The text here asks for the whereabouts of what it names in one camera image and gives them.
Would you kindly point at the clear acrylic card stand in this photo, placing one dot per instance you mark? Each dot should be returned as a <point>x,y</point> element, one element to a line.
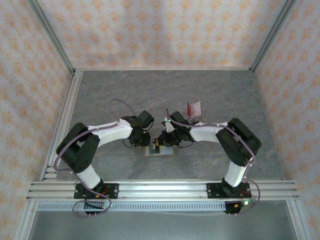
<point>196,113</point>

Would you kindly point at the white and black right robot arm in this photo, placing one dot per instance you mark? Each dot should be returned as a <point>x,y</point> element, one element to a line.
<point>207,135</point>

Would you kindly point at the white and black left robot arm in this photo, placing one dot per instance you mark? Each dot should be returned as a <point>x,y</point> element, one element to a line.
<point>112,135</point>

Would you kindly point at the grey metal panel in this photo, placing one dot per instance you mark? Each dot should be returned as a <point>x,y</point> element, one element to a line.
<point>162,227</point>

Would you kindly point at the patterned fabric backdrop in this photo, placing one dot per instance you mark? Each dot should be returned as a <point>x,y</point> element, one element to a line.
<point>300,100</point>
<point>212,25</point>
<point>20,100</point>

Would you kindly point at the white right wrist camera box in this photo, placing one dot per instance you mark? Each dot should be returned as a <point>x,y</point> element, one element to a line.
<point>169,127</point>

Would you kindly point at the wide aluminium mounting rail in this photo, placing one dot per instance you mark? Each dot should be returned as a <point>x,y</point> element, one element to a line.
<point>162,191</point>

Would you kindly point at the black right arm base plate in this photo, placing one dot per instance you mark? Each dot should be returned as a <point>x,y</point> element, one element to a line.
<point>212,191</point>

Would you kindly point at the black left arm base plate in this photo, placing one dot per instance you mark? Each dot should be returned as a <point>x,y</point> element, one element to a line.
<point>113,191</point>

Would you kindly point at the thin aluminium back rail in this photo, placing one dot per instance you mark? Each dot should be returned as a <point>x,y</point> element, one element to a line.
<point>162,69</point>

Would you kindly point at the aluminium side rail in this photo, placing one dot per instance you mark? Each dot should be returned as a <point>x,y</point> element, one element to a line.
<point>74,87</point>

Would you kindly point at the aluminium frame post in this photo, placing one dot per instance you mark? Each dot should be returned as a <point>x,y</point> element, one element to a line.
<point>272,37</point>
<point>53,37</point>

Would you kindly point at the aluminium frame leg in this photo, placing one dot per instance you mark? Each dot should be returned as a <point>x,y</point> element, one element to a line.
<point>26,225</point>
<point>300,220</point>

